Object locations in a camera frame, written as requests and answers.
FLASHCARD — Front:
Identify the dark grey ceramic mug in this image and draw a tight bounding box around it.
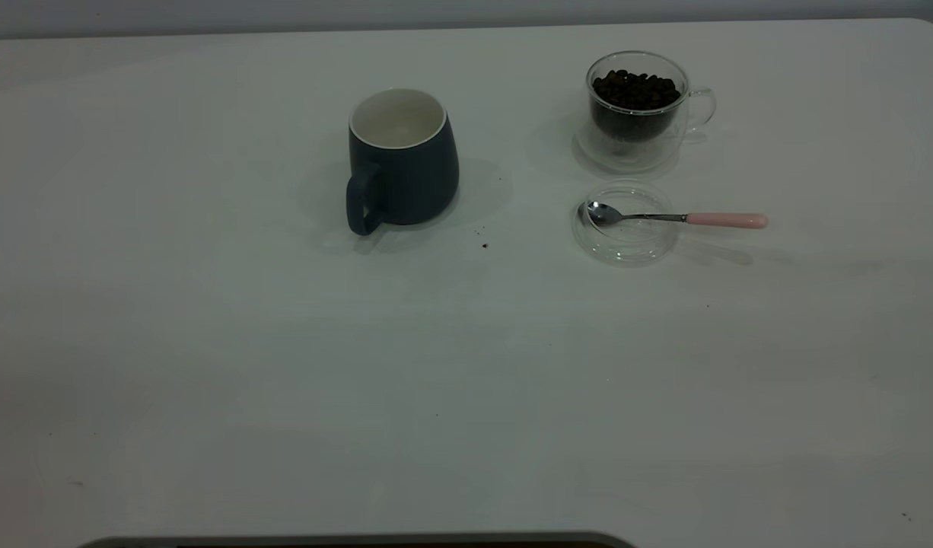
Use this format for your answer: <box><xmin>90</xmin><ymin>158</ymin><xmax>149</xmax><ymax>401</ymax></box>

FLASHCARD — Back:
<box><xmin>345</xmin><ymin>88</ymin><xmax>460</xmax><ymax>236</ymax></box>

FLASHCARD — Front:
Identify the metal spoon with pink handle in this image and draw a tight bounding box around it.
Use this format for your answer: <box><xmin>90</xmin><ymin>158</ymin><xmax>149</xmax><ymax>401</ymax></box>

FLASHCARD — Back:
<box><xmin>586</xmin><ymin>201</ymin><xmax>769</xmax><ymax>230</ymax></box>

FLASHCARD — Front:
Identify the pile of coffee beans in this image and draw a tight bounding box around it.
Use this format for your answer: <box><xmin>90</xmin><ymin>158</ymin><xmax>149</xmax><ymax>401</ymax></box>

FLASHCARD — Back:
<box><xmin>592</xmin><ymin>69</ymin><xmax>682</xmax><ymax>142</ymax></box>

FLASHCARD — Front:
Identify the clear glass saucer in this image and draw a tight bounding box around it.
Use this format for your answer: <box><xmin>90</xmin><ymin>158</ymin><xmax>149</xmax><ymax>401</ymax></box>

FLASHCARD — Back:
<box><xmin>572</xmin><ymin>180</ymin><xmax>680</xmax><ymax>267</ymax></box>

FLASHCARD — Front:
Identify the clear double-wall glass cup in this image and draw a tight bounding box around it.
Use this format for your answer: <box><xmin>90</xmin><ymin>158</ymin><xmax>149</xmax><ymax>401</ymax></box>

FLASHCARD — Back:
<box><xmin>574</xmin><ymin>50</ymin><xmax>717</xmax><ymax>175</ymax></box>

